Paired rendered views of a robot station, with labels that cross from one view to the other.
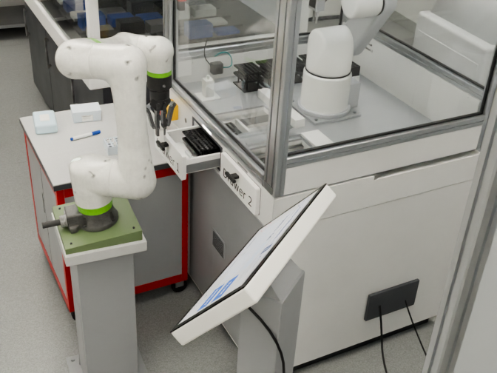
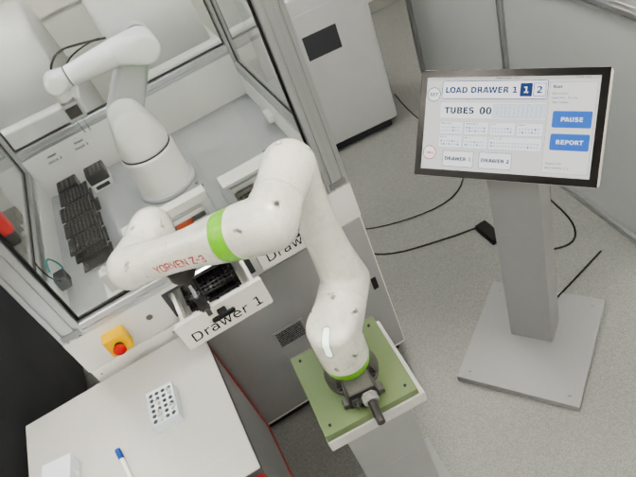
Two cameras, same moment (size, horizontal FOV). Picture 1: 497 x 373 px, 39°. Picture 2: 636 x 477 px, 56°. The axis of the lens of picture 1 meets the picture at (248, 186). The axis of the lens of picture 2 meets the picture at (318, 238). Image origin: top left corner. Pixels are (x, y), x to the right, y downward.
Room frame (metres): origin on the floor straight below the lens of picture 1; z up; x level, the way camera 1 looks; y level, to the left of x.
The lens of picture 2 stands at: (1.62, 1.43, 2.12)
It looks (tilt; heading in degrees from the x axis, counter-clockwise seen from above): 41 degrees down; 289
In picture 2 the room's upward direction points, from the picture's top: 24 degrees counter-clockwise
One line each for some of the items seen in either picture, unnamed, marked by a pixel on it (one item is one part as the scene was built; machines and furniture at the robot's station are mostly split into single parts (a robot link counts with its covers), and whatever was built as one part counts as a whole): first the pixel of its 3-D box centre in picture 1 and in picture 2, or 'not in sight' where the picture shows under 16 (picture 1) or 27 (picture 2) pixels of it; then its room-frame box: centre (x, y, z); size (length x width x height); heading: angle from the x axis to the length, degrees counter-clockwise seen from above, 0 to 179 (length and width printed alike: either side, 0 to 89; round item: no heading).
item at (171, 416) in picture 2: (120, 144); (164, 406); (2.57, 0.55, 0.78); 0.12 x 0.08 x 0.04; 115
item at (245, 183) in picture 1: (239, 182); (295, 235); (2.18, 0.03, 0.87); 0.29 x 0.02 x 0.11; 29
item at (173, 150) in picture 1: (169, 150); (224, 313); (2.38, 0.32, 0.87); 0.29 x 0.02 x 0.11; 29
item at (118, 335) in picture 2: (169, 109); (117, 341); (2.73, 0.36, 0.88); 0.07 x 0.05 x 0.07; 29
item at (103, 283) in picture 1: (103, 307); (387, 443); (2.00, 0.53, 0.38); 0.30 x 0.30 x 0.76; 25
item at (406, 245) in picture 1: (302, 220); (235, 284); (2.65, -0.26, 0.40); 1.03 x 0.95 x 0.80; 29
